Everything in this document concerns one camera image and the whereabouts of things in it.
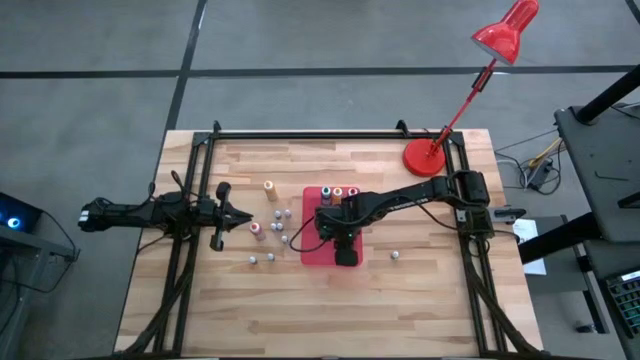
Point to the white paper sheet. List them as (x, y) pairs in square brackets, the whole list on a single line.
[(526, 236)]

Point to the large orange-red food colouring bottle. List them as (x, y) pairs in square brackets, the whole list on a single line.
[(255, 229)]

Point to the pink translucent plastic bin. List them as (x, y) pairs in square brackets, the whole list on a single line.
[(310, 200)]

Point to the small black device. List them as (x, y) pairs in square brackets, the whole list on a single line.
[(584, 328)]

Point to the grey keyboard tray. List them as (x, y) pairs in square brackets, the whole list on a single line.
[(607, 260)]

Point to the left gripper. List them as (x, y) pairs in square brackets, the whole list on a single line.
[(222, 220)]

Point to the dark power strip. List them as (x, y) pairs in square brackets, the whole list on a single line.
[(539, 175)]

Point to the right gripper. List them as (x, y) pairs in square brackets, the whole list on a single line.
[(340, 225)]

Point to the black round pole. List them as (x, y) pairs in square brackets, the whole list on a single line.
[(610, 95)]

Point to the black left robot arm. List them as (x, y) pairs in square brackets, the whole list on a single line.
[(125, 214)]

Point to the black computer with blue light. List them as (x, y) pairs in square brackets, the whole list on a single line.
[(27, 212)]

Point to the backlit keyboard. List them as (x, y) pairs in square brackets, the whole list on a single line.
[(627, 300)]

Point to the large orange-yellow food colouring bottle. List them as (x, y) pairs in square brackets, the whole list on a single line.
[(337, 192), (269, 189)]

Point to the black slanted beam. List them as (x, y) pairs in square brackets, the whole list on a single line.
[(560, 239)]

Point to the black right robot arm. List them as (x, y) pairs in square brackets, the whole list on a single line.
[(400, 197)]

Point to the dark grey desk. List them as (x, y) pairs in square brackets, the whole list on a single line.
[(600, 150)]

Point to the red desk lamp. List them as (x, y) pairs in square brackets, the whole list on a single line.
[(502, 37)]

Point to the large green food colouring bottle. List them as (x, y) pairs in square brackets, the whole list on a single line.
[(326, 192)]

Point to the grey metal stand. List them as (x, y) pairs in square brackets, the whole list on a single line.
[(50, 248)]

